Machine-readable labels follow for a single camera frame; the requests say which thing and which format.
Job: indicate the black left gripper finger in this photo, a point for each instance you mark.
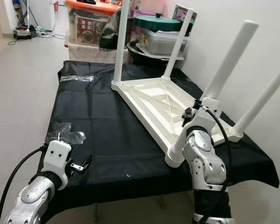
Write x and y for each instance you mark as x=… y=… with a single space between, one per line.
x=89 y=159

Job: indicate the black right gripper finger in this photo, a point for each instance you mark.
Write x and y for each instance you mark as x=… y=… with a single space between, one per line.
x=185 y=116

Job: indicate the white plastic children table top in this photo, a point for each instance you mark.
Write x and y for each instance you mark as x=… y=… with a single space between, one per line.
x=149 y=100

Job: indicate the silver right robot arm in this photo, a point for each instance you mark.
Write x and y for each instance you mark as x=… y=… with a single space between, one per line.
x=203 y=158

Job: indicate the black tablecloth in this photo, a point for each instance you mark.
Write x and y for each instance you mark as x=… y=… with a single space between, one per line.
x=107 y=140

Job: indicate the clear tape cross patch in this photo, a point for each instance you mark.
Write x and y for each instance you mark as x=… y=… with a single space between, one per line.
x=72 y=137

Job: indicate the black wok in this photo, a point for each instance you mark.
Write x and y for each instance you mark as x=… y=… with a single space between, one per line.
x=140 y=57

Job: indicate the clear plastic container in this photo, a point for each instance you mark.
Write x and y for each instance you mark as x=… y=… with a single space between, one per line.
x=158 y=43

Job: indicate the clear tape strip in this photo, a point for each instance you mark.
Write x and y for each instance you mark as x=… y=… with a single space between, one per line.
x=77 y=78

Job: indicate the green round pot lid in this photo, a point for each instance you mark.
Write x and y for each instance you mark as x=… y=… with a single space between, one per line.
x=154 y=22

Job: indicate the dark printed picture box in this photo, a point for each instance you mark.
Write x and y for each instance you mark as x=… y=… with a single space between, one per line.
x=179 y=13

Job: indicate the beige patterned cloth cover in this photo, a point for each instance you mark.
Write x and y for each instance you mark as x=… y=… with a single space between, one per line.
x=84 y=53

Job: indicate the dark curved metal sheet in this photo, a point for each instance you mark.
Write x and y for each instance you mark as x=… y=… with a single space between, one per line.
x=109 y=32

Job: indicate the pink plastic container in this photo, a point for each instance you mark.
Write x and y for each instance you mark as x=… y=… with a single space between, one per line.
x=154 y=4

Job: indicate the clear storage box orange lid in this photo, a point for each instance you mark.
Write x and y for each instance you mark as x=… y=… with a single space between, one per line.
x=86 y=30

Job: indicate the white appliance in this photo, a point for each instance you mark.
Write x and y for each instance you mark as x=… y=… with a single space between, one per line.
x=42 y=14

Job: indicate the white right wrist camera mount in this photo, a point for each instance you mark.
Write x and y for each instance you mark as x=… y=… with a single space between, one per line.
x=205 y=119

